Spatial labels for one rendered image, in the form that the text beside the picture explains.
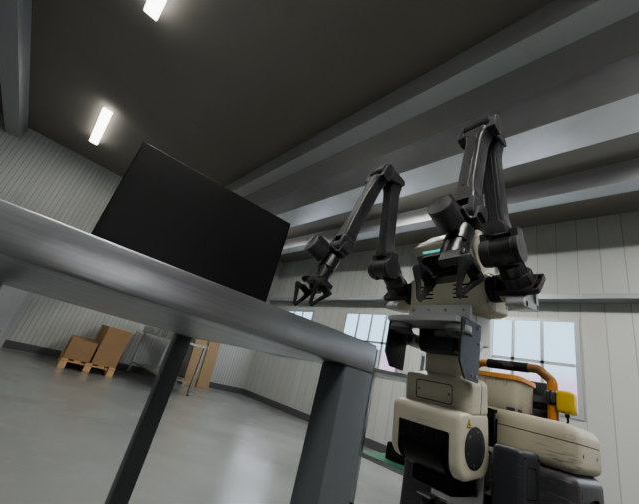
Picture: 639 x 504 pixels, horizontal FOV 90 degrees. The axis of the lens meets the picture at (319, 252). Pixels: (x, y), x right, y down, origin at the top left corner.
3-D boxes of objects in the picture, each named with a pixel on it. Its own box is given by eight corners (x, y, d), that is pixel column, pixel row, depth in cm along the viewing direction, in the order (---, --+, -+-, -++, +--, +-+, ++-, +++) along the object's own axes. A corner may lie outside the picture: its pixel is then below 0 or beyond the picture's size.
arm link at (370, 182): (397, 171, 126) (378, 179, 135) (388, 160, 123) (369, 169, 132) (351, 257, 108) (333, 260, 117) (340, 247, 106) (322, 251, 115)
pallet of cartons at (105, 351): (104, 367, 589) (122, 329, 615) (118, 378, 504) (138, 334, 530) (51, 357, 541) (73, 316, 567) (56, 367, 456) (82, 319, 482)
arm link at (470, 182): (503, 124, 96) (467, 140, 103) (495, 108, 93) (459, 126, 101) (492, 227, 73) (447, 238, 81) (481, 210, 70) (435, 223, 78)
